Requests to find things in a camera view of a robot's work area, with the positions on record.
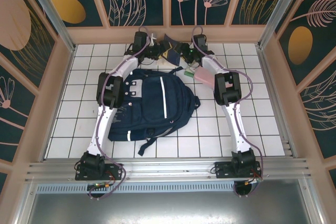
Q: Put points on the dark navy book yellow label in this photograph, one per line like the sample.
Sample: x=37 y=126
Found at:
x=173 y=56

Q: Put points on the green card packet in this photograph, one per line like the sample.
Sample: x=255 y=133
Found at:
x=189 y=72

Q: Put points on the pink pencil case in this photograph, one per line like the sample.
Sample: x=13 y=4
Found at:
x=203 y=75

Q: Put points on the navy blue backpack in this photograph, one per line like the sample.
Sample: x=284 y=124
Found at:
x=152 y=108

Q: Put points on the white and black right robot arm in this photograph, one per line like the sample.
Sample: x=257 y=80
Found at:
x=236 y=129

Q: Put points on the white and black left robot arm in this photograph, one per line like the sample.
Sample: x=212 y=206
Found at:
x=105 y=127

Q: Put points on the grey metal sheet panel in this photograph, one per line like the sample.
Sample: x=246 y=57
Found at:
x=168 y=208

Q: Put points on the aluminium frame post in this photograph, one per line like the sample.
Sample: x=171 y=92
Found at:
x=283 y=9
x=50 y=11

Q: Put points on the aluminium side rail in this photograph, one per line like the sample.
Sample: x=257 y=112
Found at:
x=278 y=108

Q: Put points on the aluminium mounting rail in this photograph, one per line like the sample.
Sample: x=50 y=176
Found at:
x=168 y=167

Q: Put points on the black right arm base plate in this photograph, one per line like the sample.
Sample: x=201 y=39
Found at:
x=223 y=170

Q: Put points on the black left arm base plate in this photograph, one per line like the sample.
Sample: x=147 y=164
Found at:
x=115 y=170

